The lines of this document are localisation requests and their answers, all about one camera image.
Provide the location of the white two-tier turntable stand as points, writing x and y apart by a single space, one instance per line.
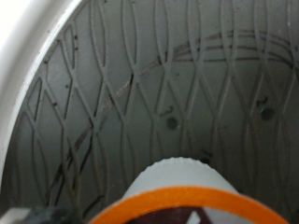
140 77

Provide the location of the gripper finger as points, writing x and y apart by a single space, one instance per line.
53 216

